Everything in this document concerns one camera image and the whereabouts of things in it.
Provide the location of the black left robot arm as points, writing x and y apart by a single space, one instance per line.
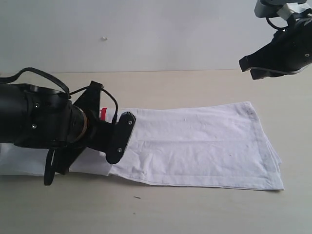
16 159

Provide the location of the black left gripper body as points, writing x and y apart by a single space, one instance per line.
54 122

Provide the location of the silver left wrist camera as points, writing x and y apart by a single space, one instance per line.
122 132

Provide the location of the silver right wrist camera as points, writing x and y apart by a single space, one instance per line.
282 8

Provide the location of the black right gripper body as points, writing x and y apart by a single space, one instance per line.
298 26

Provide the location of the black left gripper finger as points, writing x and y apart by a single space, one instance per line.
89 100
64 158

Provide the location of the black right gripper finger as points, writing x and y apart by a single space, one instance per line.
287 52
260 74

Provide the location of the white t-shirt red lettering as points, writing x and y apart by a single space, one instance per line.
220 146

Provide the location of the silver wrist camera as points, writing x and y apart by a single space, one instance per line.
282 8
122 132

